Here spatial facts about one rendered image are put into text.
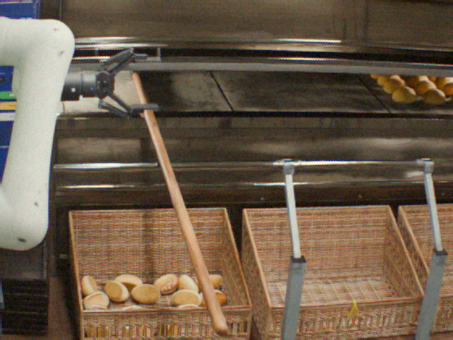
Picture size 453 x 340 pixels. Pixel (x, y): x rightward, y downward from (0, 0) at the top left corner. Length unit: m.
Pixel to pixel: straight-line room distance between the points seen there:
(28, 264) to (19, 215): 1.15
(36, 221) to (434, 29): 1.86
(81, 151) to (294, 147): 0.74
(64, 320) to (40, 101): 1.31
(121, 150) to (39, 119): 1.28
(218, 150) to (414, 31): 0.81
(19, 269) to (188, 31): 0.95
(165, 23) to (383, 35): 0.75
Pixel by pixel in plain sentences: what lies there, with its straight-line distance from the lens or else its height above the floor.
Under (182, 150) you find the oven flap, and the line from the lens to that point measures 3.57.
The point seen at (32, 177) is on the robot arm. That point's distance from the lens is 2.27.
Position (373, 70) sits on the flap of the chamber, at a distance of 3.45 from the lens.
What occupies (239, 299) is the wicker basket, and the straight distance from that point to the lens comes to 3.46.
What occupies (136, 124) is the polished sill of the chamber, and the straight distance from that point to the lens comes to 3.50.
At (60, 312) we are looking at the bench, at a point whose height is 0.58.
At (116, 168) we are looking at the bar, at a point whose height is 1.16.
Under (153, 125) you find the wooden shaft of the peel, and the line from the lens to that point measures 3.35.
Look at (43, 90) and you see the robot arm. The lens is 2.31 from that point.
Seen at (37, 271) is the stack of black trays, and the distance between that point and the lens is 3.35.
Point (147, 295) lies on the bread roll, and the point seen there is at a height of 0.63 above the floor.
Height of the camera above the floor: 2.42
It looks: 24 degrees down
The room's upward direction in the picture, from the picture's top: 4 degrees clockwise
